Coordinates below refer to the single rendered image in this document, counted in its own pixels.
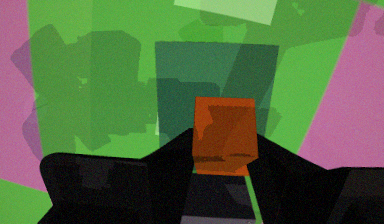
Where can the orange block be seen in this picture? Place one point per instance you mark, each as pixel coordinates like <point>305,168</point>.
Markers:
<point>224,135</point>

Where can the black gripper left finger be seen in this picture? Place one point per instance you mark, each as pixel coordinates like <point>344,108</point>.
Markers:
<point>154,186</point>

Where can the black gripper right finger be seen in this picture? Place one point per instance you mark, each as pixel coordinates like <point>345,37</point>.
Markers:
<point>292,190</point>

